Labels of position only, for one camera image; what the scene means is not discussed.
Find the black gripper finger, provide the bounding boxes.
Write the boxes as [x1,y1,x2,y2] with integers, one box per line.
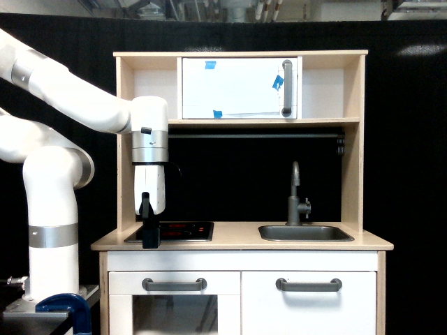
[142,206,160,248]
[139,192,154,215]

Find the wooden toy kitchen frame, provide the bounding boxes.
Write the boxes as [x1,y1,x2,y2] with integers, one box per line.
[92,50,393,334]

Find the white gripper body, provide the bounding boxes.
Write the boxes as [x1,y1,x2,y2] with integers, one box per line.
[134,165,165,215]

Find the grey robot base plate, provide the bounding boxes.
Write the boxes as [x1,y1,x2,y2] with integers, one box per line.
[2,284,100,319]

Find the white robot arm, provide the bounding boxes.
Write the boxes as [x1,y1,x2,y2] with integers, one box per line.
[1,32,168,302]

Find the blue metal clamp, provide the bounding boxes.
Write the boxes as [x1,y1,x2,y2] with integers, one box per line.
[35,293,92,335]

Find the blue tape piece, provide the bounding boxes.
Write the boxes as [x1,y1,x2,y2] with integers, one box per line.
[205,61,217,70]
[272,75,284,91]
[213,110,223,119]

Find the white oven door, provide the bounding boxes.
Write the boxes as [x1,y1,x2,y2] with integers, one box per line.
[108,271,242,334]

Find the grey toy faucet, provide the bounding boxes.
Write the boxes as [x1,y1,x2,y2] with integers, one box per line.
[286,161,312,226]

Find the white microwave door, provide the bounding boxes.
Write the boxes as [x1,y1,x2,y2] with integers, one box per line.
[182,57,302,119]

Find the white cabinet door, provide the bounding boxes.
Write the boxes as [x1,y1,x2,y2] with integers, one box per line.
[241,271,376,334]

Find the blue tape piece right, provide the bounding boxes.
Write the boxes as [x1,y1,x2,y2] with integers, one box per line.
[272,75,284,91]

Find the grey cabinet door handle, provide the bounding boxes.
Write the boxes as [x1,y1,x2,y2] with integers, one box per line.
[275,278,342,292]

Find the blue tape piece top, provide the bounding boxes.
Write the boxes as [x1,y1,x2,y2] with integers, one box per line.
[205,61,217,70]

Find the grey toy sink basin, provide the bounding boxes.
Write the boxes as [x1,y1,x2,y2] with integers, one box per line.
[258,225,354,242]

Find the blue tape piece bottom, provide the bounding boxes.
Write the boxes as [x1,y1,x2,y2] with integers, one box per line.
[213,110,223,119]

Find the grey oven door handle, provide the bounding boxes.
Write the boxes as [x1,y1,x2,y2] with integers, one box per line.
[142,278,207,292]

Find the silver cable connector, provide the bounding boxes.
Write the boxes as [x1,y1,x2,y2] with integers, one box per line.
[6,276,29,289]

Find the black toy stovetop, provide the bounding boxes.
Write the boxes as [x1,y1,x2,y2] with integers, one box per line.
[124,221,214,244]

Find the grey microwave door handle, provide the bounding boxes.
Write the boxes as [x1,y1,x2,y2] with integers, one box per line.
[281,60,293,117]

